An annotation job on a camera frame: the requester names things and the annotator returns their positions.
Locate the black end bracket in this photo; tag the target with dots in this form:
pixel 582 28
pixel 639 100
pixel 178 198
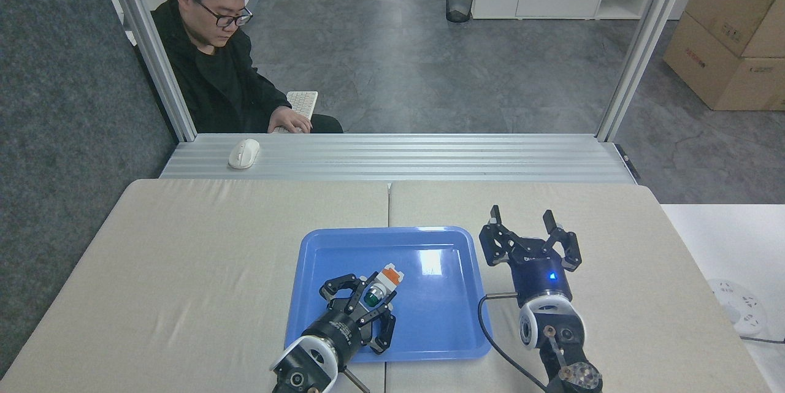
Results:
pixel 628 161

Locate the white keyboard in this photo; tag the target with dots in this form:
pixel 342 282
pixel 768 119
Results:
pixel 303 102

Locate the ribbed aluminium rail platform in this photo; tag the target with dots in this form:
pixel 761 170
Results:
pixel 429 157

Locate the person's right hand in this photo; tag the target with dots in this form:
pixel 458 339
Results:
pixel 291 120

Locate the white orange green switch part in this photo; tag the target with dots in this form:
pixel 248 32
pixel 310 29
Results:
pixel 381 282

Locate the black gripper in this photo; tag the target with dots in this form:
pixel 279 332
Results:
pixel 543 276
pixel 340 331

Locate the small cardboard box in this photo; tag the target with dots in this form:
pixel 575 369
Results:
pixel 742 3

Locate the black mesh waste bin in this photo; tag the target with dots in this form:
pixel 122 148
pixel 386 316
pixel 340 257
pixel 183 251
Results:
pixel 459 0

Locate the white computer mouse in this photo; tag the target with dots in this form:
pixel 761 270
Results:
pixel 244 154

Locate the person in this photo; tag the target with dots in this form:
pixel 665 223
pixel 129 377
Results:
pixel 208 74

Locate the large cardboard box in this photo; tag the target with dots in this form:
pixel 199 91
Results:
pixel 711 71

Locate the round white power strip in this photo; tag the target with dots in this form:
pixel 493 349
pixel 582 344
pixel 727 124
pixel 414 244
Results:
pixel 739 306

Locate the blue plastic tray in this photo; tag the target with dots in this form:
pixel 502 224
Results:
pixel 441 319

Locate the silver aluminium post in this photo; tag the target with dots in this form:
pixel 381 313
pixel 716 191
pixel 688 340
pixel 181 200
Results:
pixel 150 43
pixel 644 43

